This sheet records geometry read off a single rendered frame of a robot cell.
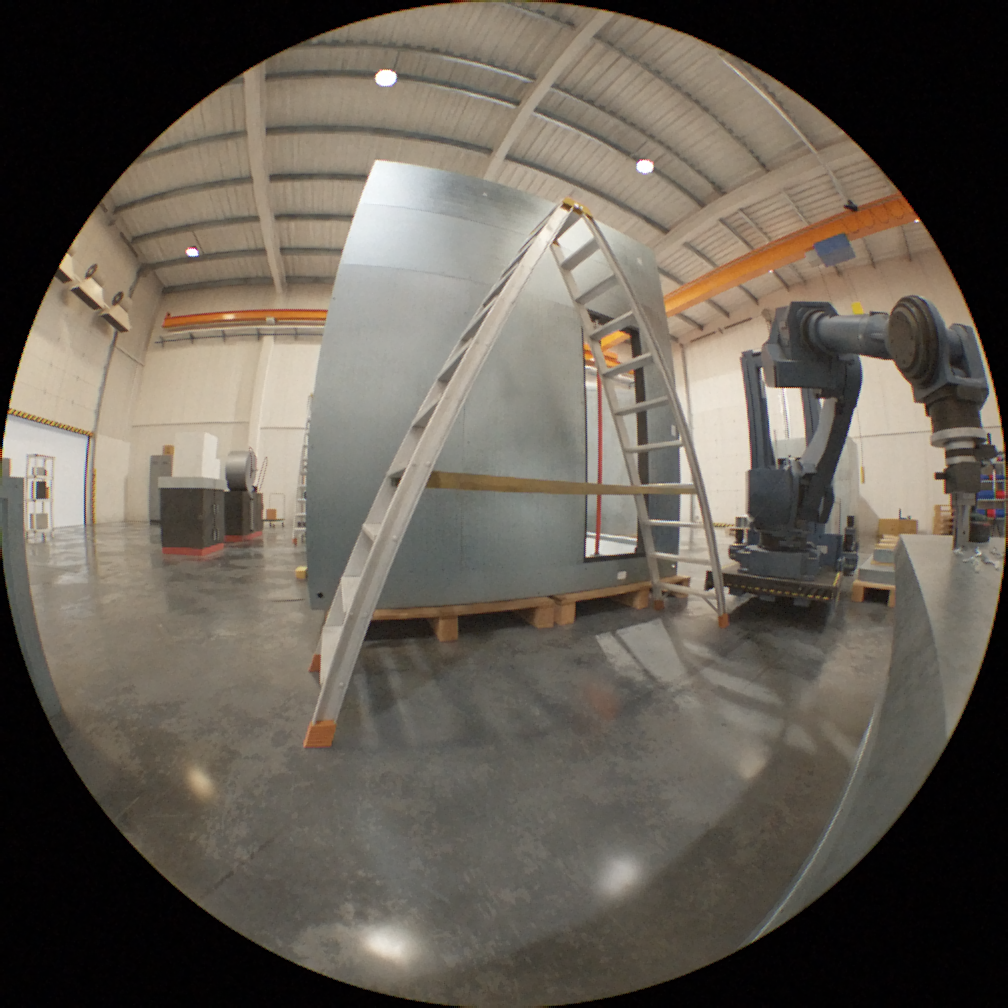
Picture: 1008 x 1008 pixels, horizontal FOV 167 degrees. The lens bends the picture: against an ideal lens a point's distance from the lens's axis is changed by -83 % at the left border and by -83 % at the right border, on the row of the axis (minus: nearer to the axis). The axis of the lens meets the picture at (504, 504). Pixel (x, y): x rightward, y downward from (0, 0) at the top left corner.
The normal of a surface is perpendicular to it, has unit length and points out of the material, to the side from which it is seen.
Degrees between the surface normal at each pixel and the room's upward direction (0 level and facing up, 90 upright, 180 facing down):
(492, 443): 90
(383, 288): 90
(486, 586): 90
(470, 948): 0
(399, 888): 0
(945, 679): 0
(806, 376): 117
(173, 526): 90
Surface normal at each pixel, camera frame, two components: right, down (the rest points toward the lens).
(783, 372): -0.50, 0.44
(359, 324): 0.39, 0.01
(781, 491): -0.55, 0.00
